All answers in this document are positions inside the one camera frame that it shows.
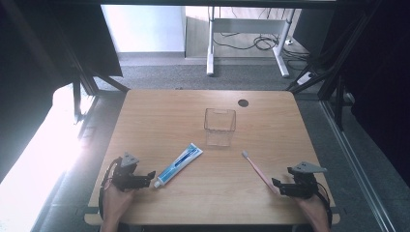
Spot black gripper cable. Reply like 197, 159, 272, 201
98, 157, 123, 221
316, 181, 334, 228

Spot blue and white toothpaste tube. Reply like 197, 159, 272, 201
153, 142, 204, 189

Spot metal floor rail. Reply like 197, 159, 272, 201
320, 100, 398, 232

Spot dark curtain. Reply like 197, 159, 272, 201
293, 0, 410, 189
0, 0, 124, 183

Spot white metal desk frame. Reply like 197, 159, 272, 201
206, 6, 296, 78

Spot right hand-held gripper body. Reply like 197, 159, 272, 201
279, 160, 328, 199

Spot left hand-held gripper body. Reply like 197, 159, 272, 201
110, 152, 151, 191

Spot black metal frame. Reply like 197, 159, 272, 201
284, 0, 385, 131
54, 32, 131, 126

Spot person's left hand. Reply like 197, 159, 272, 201
102, 185, 137, 224

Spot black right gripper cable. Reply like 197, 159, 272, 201
316, 181, 334, 228

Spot white power strip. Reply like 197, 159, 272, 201
296, 71, 315, 86

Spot black floor cables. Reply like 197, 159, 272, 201
212, 31, 311, 63

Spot person's right hand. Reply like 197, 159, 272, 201
293, 194, 331, 226

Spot pink toothbrush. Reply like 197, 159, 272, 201
241, 150, 279, 195

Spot clear plastic square cup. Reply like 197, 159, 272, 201
203, 107, 237, 148

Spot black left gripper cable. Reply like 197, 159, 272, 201
98, 157, 123, 221

